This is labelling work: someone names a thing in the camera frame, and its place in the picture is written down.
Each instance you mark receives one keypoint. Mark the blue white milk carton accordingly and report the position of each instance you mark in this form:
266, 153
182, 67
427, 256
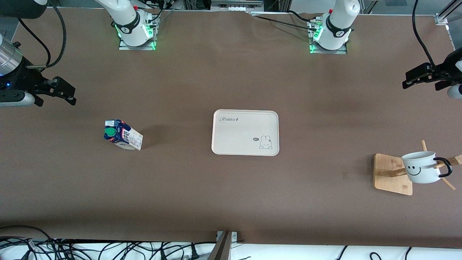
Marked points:
122, 136

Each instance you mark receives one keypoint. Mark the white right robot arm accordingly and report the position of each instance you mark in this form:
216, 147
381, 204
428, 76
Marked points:
126, 20

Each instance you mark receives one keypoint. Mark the cream rabbit print tray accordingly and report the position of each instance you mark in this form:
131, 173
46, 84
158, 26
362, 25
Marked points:
242, 135

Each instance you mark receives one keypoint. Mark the wooden mug stand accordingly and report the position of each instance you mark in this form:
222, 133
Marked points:
391, 175

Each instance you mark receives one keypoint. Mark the aluminium frame profile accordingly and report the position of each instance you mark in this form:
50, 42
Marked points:
445, 14

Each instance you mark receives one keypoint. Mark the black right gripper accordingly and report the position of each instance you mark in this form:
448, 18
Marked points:
25, 76

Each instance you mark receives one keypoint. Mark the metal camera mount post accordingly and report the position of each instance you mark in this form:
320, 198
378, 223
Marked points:
222, 249

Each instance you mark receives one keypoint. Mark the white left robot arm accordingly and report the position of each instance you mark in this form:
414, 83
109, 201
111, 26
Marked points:
337, 21

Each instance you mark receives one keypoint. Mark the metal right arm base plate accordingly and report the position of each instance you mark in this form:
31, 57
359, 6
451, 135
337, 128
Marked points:
124, 47

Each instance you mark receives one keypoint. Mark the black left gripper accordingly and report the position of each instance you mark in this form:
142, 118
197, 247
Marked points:
448, 67

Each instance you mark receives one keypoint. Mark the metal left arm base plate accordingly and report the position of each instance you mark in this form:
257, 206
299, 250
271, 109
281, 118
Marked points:
343, 51

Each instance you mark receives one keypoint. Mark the grey equipment box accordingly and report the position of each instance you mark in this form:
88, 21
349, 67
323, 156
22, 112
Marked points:
236, 4

